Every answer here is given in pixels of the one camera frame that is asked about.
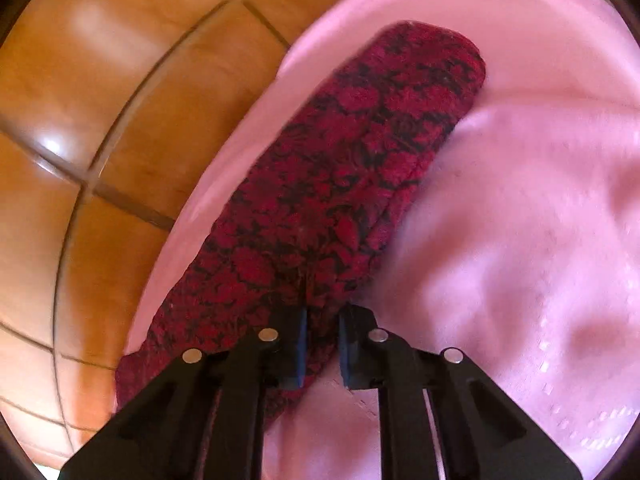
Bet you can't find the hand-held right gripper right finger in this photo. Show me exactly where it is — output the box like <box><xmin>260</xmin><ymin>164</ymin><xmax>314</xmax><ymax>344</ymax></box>
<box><xmin>338</xmin><ymin>304</ymin><xmax>584</xmax><ymax>480</ymax></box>

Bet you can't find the red black patterned garment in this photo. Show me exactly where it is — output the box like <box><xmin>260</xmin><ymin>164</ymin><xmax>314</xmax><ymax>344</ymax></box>
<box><xmin>114</xmin><ymin>21</ymin><xmax>487</xmax><ymax>433</ymax></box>

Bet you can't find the pink bed sheet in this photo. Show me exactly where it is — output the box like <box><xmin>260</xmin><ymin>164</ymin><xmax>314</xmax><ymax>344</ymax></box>
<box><xmin>122</xmin><ymin>0</ymin><xmax>640</xmax><ymax>480</ymax></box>

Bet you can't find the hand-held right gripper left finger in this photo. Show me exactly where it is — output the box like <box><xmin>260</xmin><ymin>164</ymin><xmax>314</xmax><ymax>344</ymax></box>
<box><xmin>59</xmin><ymin>306</ymin><xmax>308</xmax><ymax>480</ymax></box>

